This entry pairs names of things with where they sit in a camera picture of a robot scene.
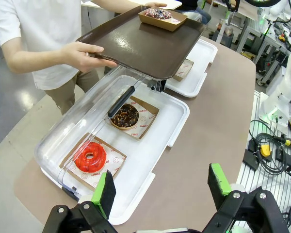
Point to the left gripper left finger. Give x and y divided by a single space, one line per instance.
104 194

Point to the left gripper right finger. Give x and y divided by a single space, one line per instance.
219 187

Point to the brown cardboard donut box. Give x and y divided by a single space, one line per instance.
114 162
184 70
165 24
145 121

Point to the dark brown serving tray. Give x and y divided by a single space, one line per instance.
140 48

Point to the chocolate donut with coloured sprinkles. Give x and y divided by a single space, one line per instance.
157 13

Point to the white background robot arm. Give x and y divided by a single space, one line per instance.
281 9

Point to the person's right forearm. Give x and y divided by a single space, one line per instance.
31 61

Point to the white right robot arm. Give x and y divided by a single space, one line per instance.
288 80

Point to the red glazed donut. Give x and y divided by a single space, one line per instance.
98 155

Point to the person in white shirt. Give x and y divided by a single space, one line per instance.
38 19

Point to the person's right hand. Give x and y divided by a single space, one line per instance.
80 58

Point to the person's left hand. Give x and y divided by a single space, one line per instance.
156 4

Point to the black flat box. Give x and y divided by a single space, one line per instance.
251 161

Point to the clear hinged lid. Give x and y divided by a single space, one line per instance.
63 128
201 17

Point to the white display tray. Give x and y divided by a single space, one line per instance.
198 72
169 114

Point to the white perforated base plate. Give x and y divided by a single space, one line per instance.
254 184

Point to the aluminium frame workbench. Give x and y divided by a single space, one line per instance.
269 36

